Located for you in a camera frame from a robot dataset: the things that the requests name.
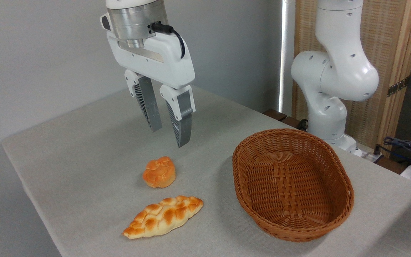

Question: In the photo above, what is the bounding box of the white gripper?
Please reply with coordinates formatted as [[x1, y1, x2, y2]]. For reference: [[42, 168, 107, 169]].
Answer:
[[100, 13, 196, 148]]

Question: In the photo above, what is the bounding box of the round orange bread bun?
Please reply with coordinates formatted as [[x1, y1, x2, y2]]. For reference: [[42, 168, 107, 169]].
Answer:
[[142, 156, 176, 188]]

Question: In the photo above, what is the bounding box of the long braided bread loaf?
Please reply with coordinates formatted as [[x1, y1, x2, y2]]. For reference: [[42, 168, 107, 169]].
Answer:
[[122, 195, 204, 240]]

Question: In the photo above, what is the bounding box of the brown wicker oval basket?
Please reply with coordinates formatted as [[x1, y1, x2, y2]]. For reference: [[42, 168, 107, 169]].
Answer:
[[232, 128, 355, 243]]

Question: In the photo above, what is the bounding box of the grey tablecloth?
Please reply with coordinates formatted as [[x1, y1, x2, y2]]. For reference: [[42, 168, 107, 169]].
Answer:
[[1, 80, 411, 257]]

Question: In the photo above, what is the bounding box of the silver cylindrical wrist flange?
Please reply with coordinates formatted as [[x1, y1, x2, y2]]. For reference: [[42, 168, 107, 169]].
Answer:
[[107, 1, 169, 49]]

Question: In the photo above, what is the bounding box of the dark brown wooden block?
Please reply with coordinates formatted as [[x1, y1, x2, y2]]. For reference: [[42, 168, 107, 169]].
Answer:
[[263, 109, 287, 122], [280, 116, 303, 129]]

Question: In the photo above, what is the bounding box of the white power strip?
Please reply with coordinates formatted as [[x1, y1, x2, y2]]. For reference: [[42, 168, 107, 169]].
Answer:
[[360, 150, 380, 162]]

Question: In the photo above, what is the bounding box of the metal screen hinge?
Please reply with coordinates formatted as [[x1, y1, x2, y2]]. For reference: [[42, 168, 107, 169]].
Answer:
[[387, 76, 410, 97]]

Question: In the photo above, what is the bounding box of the wooden woven folding screen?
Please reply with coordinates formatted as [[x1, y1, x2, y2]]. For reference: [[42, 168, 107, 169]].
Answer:
[[291, 0, 411, 157]]

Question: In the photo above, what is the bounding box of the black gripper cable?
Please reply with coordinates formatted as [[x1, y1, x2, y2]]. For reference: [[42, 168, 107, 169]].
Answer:
[[151, 22, 186, 59]]

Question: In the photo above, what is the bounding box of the white vertical post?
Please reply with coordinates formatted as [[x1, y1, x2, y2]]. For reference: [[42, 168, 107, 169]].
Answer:
[[279, 0, 296, 116]]

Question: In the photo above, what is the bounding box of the blue grey cable bundle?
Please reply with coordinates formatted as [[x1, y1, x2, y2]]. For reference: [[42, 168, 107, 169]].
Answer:
[[382, 137, 411, 169]]

